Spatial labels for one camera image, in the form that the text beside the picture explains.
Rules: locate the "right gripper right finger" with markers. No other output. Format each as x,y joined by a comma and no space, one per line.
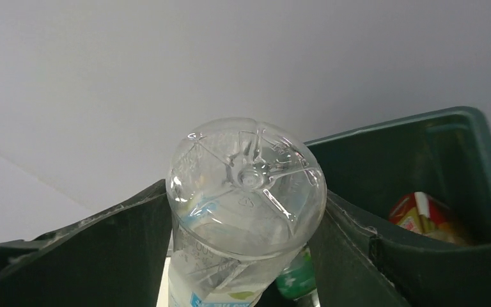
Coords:
361,259

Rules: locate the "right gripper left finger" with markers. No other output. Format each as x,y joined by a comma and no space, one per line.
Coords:
113,258

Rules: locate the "green label tea bottle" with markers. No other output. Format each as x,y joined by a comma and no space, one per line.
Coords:
298,278

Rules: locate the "red gold label bottle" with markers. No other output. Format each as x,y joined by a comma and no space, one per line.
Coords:
420,213

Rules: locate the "white blue label bottle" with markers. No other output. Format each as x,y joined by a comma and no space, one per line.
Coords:
245,196

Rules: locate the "dark green trash bin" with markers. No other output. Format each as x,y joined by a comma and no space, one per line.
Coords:
445,154

